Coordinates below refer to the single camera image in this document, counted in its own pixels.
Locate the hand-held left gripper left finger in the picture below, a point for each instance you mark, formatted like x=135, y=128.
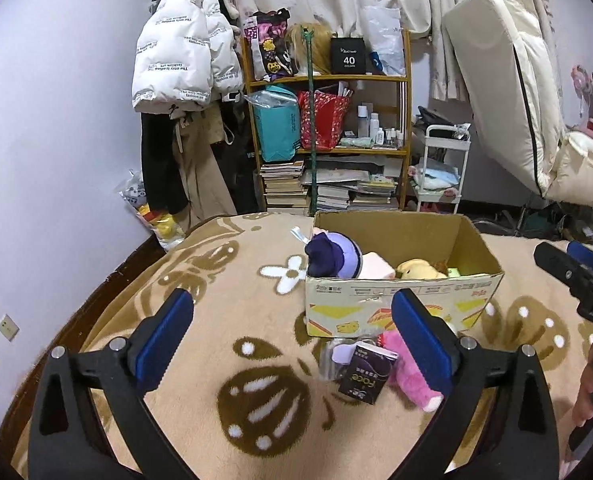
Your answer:
x=169, y=340

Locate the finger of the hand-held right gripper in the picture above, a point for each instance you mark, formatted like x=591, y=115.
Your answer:
x=588, y=257
x=556, y=260

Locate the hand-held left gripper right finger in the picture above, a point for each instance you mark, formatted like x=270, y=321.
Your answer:
x=421, y=345

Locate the pink plush toy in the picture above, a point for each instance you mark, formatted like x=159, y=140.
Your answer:
x=411, y=380

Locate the black tissue packet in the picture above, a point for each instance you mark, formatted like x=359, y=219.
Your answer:
x=369, y=375

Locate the yellow plush toy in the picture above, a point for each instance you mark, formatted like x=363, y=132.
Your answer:
x=419, y=269

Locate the printed cardboard box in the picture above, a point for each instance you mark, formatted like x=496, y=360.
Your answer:
x=356, y=292

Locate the pink plush block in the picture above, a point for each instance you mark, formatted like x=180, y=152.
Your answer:
x=379, y=267

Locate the purple-haired plush doll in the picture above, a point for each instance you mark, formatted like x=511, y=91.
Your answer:
x=336, y=255

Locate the person's right hand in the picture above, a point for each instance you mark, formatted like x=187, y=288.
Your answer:
x=587, y=395

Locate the brown printed blanket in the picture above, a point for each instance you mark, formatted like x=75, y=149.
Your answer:
x=236, y=310

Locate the clear plastic packet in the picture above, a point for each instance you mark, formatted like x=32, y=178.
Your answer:
x=339, y=355

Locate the plastic bag of toys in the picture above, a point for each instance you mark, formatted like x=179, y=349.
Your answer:
x=164, y=225

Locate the blue and white cloth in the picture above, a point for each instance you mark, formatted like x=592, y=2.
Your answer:
x=436, y=177

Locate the pile of magazines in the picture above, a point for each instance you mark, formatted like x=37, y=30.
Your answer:
x=356, y=195

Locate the white trolley cart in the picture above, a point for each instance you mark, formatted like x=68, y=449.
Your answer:
x=429, y=145

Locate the pink desk fan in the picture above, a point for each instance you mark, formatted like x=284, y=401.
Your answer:
x=581, y=80

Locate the dark hanging garment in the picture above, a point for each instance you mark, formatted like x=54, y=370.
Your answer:
x=241, y=170

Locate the stack of books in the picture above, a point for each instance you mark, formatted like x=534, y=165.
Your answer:
x=284, y=187

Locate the black device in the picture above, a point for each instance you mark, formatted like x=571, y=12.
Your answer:
x=429, y=116

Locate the cream folded mattress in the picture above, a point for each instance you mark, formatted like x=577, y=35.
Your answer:
x=506, y=70

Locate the mint green pouch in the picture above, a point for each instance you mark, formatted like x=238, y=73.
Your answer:
x=356, y=142

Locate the group of cosmetic bottles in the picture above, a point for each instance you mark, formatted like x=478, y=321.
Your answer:
x=374, y=125

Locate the green pole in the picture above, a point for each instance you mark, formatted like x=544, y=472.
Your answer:
x=316, y=135

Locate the teal bag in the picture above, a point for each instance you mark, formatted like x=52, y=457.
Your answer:
x=276, y=130

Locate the red bag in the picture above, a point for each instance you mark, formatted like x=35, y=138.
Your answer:
x=326, y=120

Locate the wooden shelf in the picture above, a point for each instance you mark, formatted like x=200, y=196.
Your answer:
x=356, y=78

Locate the black box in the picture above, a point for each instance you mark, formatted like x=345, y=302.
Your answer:
x=349, y=60

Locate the white plastic bag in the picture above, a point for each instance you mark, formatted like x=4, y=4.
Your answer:
x=381, y=30

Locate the white puffer jacket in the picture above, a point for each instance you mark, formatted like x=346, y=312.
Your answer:
x=176, y=50

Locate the purple printed bag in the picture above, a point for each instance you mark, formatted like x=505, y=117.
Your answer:
x=271, y=45

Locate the blonde wig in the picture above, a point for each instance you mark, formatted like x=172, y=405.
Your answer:
x=321, y=42

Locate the white wall socket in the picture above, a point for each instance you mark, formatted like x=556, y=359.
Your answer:
x=8, y=327

